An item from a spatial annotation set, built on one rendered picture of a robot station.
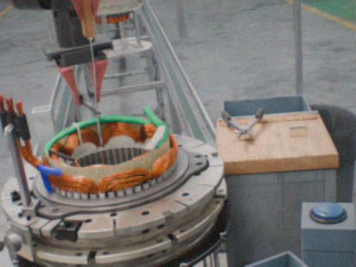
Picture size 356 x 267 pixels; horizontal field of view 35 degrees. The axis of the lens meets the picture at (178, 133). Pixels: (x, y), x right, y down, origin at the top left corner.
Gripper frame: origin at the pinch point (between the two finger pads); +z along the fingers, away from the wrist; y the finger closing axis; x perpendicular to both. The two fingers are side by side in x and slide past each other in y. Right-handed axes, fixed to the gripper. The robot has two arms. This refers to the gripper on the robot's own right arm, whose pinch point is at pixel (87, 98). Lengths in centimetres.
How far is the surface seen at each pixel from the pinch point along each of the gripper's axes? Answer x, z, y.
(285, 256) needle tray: 39.4, 10.5, -13.9
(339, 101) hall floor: -260, 126, -217
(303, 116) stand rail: 3.5, 10.6, -37.1
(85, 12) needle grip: 14.9, -16.0, 0.0
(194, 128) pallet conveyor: -80, 43, -43
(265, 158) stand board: 14.9, 10.9, -23.7
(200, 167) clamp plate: 19.9, 7.0, -11.4
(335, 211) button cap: 30.9, 12.6, -25.9
